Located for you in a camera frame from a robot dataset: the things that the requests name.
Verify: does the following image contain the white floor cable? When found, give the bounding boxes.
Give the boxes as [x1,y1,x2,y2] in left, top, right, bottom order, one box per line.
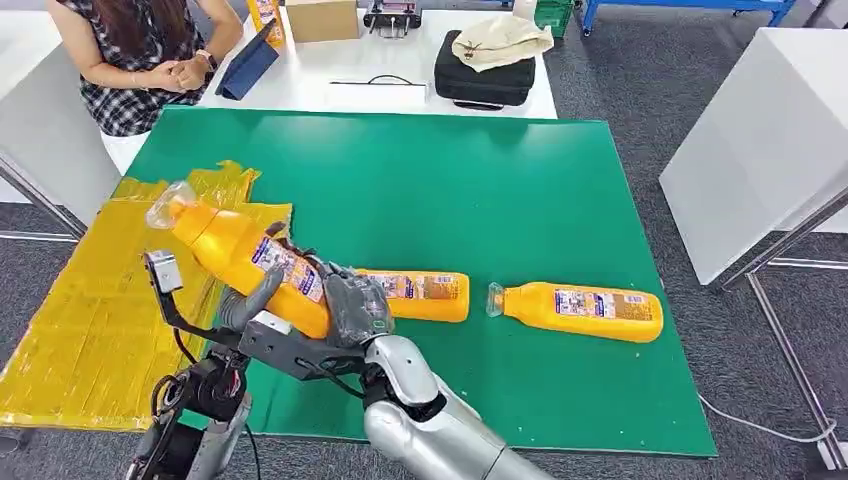
[696,393,841,446]

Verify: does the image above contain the green table mat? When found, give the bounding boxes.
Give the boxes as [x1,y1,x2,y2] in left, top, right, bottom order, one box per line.
[125,105,719,458]

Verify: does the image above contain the green plastic crate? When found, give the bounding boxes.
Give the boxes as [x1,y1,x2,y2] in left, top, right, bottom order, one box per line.
[533,0,576,39]

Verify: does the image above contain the black carrying case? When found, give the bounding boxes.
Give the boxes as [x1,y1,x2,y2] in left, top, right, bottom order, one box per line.
[433,29,537,112]

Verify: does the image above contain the person's right hand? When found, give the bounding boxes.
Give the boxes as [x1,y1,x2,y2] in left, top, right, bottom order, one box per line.
[142,60,181,94]

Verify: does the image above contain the white table, slanted metal legs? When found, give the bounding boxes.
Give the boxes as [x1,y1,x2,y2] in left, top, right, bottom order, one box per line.
[659,26,848,473]

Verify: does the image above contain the white bare table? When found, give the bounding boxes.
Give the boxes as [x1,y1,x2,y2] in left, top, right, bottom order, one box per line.
[0,9,124,241]

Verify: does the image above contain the beige cloth bag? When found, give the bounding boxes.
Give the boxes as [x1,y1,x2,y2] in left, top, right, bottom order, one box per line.
[451,14,555,73]

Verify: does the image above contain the blue metal frame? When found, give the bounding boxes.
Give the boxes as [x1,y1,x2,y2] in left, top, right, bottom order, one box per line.
[581,0,802,38]

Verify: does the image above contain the white table with clutter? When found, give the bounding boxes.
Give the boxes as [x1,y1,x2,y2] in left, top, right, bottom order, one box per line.
[198,7,559,121]

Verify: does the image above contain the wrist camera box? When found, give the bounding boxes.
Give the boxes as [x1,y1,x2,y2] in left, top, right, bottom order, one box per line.
[237,309,367,383]
[144,250,184,295]

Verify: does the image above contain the person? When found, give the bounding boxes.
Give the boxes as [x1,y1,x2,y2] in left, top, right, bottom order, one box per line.
[46,0,245,177]

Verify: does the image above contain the orange drink bottle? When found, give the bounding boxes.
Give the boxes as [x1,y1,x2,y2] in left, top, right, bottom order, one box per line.
[486,281,665,344]
[246,0,287,49]
[354,268,472,325]
[145,180,333,340]

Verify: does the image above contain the thin black cable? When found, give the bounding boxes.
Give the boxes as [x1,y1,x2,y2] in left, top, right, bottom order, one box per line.
[329,74,427,88]

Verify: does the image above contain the black handheld controller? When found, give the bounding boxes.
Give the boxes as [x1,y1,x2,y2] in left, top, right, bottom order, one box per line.
[362,0,423,38]

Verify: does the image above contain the person's left hand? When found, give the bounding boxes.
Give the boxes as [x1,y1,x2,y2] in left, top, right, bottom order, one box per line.
[173,56,212,92]

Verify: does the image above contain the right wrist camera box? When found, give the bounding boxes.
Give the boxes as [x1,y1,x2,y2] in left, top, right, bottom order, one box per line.
[237,309,367,383]

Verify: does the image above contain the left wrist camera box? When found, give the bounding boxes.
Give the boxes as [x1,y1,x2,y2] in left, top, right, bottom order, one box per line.
[144,250,184,295]

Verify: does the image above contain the brown cardboard box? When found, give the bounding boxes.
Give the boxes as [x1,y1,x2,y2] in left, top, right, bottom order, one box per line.
[284,0,361,44]

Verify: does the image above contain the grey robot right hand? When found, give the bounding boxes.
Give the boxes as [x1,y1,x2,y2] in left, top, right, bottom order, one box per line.
[305,256,396,350]

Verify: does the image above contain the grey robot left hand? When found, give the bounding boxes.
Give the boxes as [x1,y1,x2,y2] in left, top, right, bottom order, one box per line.
[217,263,287,334]

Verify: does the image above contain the tablet in blue case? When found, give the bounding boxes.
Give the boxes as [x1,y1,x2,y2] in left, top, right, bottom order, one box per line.
[215,19,281,102]

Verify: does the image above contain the yellow plastic sheet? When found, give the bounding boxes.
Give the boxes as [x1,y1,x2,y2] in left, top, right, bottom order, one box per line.
[0,158,294,433]

